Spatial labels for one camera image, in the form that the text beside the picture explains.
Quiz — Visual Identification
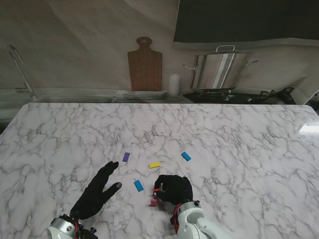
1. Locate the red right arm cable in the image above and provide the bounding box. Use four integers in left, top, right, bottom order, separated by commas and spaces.
173, 203, 181, 225

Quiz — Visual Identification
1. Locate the chrome faucet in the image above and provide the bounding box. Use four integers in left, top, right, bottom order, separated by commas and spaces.
8, 44, 38, 100

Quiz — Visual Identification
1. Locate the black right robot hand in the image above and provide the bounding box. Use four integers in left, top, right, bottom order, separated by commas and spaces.
154, 174, 194, 206

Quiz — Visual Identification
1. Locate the black pan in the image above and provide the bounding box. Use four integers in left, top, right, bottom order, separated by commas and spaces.
260, 87, 296, 105

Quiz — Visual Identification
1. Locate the dark range hood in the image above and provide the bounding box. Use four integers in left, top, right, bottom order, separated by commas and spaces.
172, 0, 319, 50

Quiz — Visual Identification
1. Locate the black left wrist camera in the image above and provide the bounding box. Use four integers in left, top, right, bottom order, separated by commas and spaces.
79, 226, 98, 239

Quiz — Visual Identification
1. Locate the stack of white plates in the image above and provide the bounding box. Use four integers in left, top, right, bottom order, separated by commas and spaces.
123, 91, 168, 100

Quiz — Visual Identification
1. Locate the steel sink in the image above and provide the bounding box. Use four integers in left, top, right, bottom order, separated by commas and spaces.
34, 96, 118, 103

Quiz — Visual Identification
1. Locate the white candle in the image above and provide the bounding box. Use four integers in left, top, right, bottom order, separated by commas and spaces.
168, 73, 181, 97

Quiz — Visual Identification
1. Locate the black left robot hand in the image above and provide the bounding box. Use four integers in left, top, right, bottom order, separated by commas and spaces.
70, 160, 123, 221

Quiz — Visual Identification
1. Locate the black gas stove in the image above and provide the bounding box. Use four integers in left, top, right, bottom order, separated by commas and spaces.
183, 88, 265, 105

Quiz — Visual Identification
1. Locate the large steel stock pot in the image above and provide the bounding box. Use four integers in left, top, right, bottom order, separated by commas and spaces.
183, 45, 259, 90

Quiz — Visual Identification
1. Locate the brown wooden cutting board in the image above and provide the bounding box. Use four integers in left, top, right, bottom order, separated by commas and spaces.
127, 36, 163, 92

